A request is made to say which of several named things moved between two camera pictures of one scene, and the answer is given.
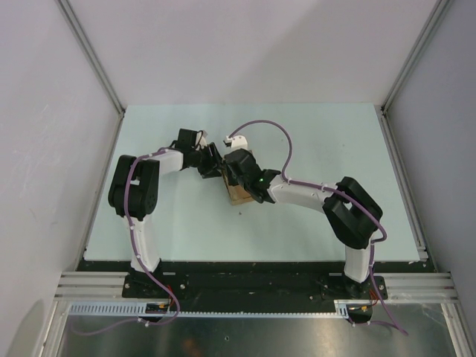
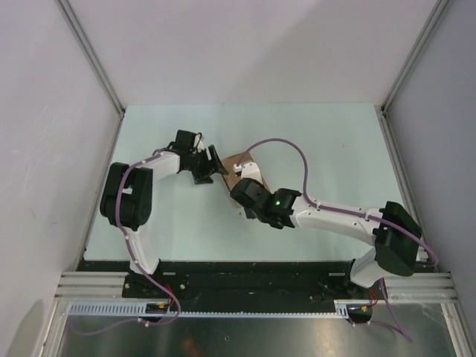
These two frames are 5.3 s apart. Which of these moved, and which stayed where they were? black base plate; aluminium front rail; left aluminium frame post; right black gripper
Moved: right black gripper
Stayed: black base plate; aluminium front rail; left aluminium frame post
